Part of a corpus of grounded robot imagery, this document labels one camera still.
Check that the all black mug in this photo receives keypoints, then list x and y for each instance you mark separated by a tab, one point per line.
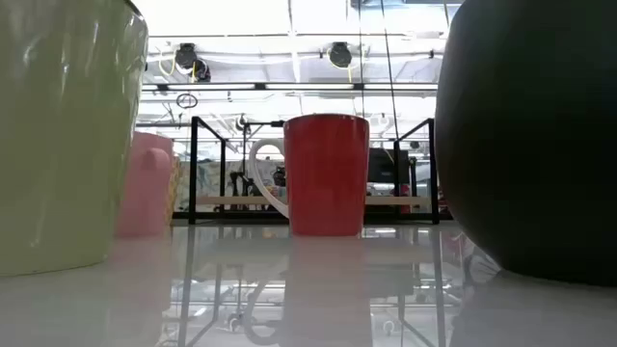
530	144

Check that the wooden shelf black frame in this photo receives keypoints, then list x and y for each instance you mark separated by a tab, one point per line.
231	200

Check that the marbled blue white panel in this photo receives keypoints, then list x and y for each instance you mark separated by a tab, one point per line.
207	180

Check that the black monitor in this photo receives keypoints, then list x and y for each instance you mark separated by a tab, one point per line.
385	166

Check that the ceiling light bar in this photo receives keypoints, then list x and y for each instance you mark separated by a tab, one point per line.
289	87

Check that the red mug white interior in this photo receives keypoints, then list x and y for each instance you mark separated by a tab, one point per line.
328	173

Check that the pink mug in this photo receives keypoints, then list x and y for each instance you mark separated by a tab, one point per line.
142	193

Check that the pale green mug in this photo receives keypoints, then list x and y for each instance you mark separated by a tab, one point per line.
58	144

